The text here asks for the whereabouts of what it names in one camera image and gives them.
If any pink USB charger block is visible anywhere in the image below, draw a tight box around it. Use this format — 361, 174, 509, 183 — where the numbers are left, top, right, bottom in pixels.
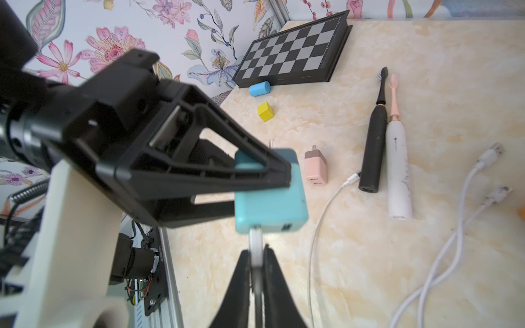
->
304, 145, 328, 186

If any black white checkerboard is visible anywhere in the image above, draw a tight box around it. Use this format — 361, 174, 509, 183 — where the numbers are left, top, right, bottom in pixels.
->
233, 10, 353, 88

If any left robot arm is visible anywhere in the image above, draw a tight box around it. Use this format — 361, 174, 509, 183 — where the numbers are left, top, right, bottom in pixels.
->
1, 1, 293, 327

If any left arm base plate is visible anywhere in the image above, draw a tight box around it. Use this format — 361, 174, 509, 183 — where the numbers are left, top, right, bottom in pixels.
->
124, 228, 168, 317

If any aluminium mounting rail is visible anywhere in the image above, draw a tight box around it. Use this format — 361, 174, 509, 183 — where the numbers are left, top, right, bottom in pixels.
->
114, 215, 184, 327

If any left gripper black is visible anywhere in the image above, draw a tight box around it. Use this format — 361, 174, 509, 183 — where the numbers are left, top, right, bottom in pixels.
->
30, 50, 291, 228

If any white pink electric toothbrush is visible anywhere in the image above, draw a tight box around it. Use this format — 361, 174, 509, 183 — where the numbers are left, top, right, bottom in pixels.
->
386, 75, 413, 220

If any white USB charging cable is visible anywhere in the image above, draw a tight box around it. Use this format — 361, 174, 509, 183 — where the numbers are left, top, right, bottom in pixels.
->
248, 171, 362, 328

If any blue cylinder block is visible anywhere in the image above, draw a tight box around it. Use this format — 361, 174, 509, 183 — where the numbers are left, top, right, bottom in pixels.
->
249, 81, 272, 97

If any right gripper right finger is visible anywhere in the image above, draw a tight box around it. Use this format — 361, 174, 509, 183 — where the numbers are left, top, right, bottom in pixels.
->
262, 245, 307, 328

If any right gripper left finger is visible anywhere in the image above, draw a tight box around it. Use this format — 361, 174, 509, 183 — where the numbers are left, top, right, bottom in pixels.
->
210, 250, 250, 328

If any black electric toothbrush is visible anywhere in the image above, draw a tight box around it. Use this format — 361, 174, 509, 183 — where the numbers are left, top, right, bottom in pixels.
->
359, 67, 388, 194

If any teal USB charger block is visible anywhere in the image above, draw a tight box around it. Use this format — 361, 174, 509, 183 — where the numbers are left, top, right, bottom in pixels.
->
235, 148, 309, 235

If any yellow cube block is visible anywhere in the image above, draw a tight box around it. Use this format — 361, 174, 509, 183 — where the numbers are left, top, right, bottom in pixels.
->
257, 102, 274, 122

